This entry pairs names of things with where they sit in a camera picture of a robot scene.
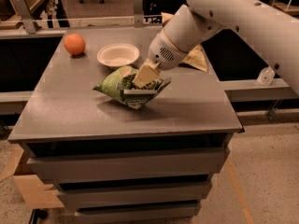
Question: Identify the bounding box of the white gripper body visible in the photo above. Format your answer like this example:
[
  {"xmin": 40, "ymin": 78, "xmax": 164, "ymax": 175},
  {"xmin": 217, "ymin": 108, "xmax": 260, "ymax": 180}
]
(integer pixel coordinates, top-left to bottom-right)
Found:
[{"xmin": 148, "ymin": 31, "xmax": 187, "ymax": 70}]

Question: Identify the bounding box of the grey drawer cabinet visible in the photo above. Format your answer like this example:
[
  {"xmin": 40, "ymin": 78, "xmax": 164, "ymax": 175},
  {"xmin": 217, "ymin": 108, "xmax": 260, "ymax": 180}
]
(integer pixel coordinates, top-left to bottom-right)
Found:
[{"xmin": 9, "ymin": 27, "xmax": 241, "ymax": 224}]

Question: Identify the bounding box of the grey metal railing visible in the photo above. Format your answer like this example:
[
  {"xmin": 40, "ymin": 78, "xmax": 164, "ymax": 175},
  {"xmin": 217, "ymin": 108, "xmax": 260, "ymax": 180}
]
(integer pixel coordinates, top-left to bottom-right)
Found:
[{"xmin": 0, "ymin": 0, "xmax": 299, "ymax": 41}]

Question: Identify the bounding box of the green jalapeno chip bag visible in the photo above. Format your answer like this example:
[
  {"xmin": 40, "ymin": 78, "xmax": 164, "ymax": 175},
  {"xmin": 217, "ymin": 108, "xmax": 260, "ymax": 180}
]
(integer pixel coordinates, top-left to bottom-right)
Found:
[{"xmin": 93, "ymin": 65, "xmax": 171, "ymax": 109}]

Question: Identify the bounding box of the cardboard box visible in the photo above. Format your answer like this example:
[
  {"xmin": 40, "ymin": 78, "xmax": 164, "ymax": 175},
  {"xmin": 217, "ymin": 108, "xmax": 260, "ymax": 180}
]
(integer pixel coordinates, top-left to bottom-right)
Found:
[{"xmin": 0, "ymin": 145, "xmax": 64, "ymax": 209}]

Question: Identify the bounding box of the orange fruit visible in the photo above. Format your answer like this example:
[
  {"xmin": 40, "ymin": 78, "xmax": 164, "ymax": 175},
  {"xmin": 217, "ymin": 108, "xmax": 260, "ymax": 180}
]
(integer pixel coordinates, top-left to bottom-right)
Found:
[{"xmin": 64, "ymin": 34, "xmax": 86, "ymax": 55}]

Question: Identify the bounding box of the white paper bowl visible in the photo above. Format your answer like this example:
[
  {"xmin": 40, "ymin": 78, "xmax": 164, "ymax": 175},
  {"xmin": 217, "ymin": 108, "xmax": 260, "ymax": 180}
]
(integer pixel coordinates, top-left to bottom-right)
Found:
[{"xmin": 97, "ymin": 43, "xmax": 140, "ymax": 69}]

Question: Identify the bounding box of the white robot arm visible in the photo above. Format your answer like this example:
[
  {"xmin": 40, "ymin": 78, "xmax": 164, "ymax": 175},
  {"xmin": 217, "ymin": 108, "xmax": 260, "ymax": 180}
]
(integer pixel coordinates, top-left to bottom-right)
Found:
[{"xmin": 133, "ymin": 0, "xmax": 299, "ymax": 93}]

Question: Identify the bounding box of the brown and white chip bag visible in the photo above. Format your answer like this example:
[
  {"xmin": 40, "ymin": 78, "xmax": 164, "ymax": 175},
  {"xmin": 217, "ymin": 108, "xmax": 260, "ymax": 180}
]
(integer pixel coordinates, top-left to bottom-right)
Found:
[{"xmin": 162, "ymin": 12, "xmax": 207, "ymax": 72}]

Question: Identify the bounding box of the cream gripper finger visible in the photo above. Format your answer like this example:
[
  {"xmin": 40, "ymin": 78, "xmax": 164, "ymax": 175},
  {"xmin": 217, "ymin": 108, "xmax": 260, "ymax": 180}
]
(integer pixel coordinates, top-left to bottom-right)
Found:
[{"xmin": 133, "ymin": 60, "xmax": 160, "ymax": 89}]

